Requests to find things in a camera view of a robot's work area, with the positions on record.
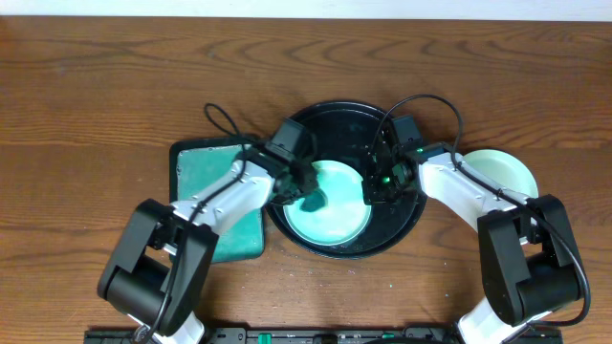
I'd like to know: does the green yellow sponge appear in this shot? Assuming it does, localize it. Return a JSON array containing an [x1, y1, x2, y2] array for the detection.
[[299, 188, 328, 213]]

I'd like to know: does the mint green plate top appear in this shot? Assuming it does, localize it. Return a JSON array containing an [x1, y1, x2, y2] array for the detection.
[[283, 161, 373, 247]]

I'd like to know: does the mint green plate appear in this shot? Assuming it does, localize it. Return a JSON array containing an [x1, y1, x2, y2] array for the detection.
[[283, 161, 373, 247], [464, 149, 539, 198]]

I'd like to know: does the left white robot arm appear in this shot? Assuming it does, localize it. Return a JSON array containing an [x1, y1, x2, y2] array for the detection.
[[98, 146, 317, 343]]

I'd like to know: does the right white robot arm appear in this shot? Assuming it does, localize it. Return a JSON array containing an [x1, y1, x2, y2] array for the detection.
[[363, 138, 592, 343]]

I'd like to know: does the round black tray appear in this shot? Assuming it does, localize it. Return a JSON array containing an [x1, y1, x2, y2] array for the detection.
[[266, 101, 426, 259]]

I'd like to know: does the green rectangular water tray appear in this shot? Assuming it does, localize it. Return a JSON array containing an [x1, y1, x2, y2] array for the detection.
[[169, 138, 265, 264]]

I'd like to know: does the right black cable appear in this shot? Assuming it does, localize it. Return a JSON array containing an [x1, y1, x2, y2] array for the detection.
[[370, 94, 592, 328]]

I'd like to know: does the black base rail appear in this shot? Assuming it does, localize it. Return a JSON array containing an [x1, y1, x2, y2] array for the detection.
[[83, 327, 564, 344]]

